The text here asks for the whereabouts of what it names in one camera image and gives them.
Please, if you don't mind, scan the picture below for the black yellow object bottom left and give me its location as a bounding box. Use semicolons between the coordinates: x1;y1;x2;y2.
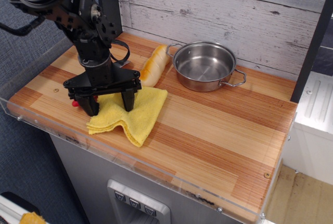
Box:
1;192;47;223

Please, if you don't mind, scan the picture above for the red handled metal spoon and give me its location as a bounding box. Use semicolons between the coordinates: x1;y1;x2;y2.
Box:
72;60;130;107

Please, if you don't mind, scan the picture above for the yellow cloth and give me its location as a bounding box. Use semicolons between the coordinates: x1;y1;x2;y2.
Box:
86;87;168;147

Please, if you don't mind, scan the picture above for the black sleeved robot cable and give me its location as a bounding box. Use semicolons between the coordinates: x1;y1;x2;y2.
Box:
0;17;45;37

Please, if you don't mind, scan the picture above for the white ridged side unit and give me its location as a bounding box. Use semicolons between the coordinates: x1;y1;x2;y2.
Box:
282;72;332;185

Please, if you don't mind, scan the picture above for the dark grey right post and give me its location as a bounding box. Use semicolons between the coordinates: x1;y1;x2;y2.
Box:
290;0;332;103

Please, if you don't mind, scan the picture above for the grey cabinet with button panel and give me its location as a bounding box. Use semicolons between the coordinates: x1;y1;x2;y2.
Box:
51;135;238;223

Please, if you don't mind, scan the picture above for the clear acrylic table guard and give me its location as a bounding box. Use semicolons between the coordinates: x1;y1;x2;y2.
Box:
0;10;299;224

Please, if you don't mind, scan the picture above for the stainless steel pot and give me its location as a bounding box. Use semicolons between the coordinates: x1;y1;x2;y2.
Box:
166;41;247;92

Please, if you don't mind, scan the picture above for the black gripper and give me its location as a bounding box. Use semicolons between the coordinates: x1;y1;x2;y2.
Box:
63;60;142;116

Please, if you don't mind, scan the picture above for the toy bread loaf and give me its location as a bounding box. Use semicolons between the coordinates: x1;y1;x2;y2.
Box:
139;45;170;87

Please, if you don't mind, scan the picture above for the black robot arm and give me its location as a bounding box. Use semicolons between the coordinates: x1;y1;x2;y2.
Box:
1;0;141;116

